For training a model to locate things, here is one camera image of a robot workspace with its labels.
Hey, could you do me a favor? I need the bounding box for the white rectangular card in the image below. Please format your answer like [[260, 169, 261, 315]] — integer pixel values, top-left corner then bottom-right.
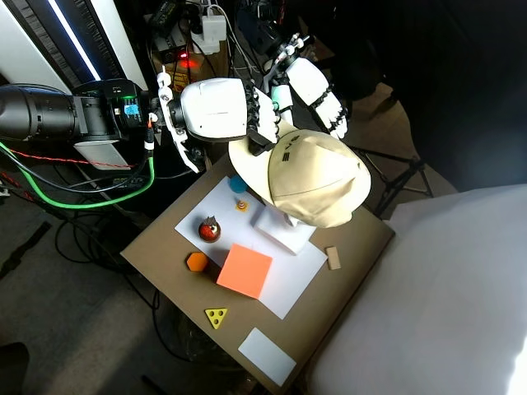
[[237, 327, 298, 388]]

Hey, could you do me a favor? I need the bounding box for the black power brick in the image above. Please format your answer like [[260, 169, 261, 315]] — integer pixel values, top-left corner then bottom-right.
[[147, 0, 187, 26]]

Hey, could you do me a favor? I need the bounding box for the white power adapter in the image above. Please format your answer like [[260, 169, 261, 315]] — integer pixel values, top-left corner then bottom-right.
[[201, 14, 227, 43]]

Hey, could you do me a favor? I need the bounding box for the white mannequin head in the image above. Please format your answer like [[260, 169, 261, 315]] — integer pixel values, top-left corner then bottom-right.
[[250, 201, 317, 258]]

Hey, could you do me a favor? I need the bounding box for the black device with red light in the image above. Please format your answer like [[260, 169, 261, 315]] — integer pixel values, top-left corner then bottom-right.
[[152, 27, 195, 66]]

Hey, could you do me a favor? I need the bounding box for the large white paper sheet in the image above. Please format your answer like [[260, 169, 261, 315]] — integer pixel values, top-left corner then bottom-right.
[[174, 176, 329, 321]]

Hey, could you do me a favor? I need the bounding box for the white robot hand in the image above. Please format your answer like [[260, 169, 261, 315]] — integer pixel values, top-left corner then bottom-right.
[[268, 56, 351, 140], [180, 77, 290, 157]]

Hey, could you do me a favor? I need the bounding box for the brown cardboard box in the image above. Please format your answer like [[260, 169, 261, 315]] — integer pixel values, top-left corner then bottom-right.
[[150, 43, 232, 102]]

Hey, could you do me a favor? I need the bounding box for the orange square sheet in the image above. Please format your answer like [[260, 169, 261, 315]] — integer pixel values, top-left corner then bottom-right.
[[215, 243, 274, 301]]

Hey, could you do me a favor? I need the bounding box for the white power strip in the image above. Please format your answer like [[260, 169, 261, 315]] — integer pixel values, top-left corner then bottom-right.
[[189, 0, 228, 55]]

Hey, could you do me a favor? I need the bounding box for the orange hexagon block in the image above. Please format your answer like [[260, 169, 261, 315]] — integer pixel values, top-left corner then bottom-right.
[[185, 251, 209, 273]]

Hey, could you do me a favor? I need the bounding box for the black tripod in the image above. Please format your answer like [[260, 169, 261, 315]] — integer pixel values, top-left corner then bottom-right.
[[345, 142, 436, 216]]

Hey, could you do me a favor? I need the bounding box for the yellow cheese wedge toy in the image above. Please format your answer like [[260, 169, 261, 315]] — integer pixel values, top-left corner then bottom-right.
[[204, 307, 229, 331]]

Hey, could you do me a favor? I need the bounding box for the white cloth sheet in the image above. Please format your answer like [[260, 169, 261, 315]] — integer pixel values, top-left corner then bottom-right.
[[307, 183, 527, 395]]

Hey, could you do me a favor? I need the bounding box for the red braided cable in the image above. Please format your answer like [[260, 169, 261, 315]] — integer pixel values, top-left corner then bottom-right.
[[7, 146, 138, 170]]

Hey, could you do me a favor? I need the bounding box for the blue ball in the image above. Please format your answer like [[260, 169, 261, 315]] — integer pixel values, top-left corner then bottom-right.
[[228, 175, 249, 195]]

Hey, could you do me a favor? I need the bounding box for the white charger cable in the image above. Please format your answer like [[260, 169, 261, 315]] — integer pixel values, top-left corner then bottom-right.
[[225, 24, 267, 77]]

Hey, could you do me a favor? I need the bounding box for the white tower with light strip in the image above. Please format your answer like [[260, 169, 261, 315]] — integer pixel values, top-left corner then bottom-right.
[[0, 0, 148, 171]]

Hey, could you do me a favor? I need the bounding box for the black box with label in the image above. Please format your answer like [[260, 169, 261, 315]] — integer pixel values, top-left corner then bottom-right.
[[105, 174, 154, 193]]

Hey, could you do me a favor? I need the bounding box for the green cable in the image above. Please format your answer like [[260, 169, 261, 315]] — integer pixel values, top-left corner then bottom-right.
[[0, 141, 157, 211]]

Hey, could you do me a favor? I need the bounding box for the red strawberry toy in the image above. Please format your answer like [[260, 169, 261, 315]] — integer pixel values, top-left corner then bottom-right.
[[198, 216, 222, 244]]

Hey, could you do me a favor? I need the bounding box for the beige baseball cap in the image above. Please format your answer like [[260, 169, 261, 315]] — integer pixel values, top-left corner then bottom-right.
[[227, 120, 372, 230]]

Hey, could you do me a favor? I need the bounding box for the plain wooden block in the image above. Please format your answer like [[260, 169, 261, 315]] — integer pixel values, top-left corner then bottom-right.
[[324, 245, 343, 271]]

